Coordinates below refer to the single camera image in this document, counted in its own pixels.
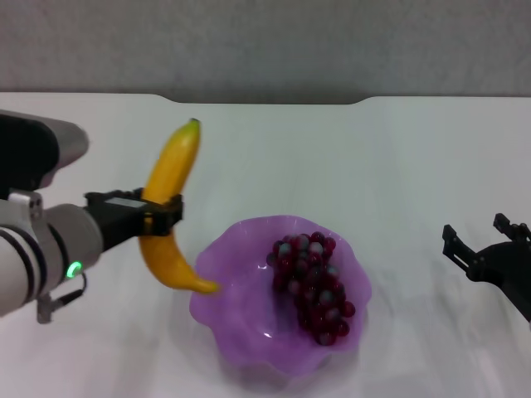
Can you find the yellow banana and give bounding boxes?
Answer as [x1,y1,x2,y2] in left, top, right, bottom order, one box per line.
[138,118,222,296]

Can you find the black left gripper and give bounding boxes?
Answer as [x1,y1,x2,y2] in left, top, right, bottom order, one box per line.
[84,187,185,253]

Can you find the purple wavy plastic bowl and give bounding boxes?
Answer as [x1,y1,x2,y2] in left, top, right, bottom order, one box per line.
[189,214,373,376]

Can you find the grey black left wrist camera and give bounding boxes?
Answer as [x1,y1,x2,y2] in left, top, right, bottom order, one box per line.
[0,109,90,201]

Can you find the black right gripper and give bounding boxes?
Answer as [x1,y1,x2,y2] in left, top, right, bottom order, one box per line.
[441,212,531,323]

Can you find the dark red grape bunch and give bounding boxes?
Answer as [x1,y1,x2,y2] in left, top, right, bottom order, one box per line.
[265,231,358,347]

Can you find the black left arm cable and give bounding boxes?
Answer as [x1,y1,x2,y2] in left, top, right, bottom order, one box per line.
[48,269,89,308]

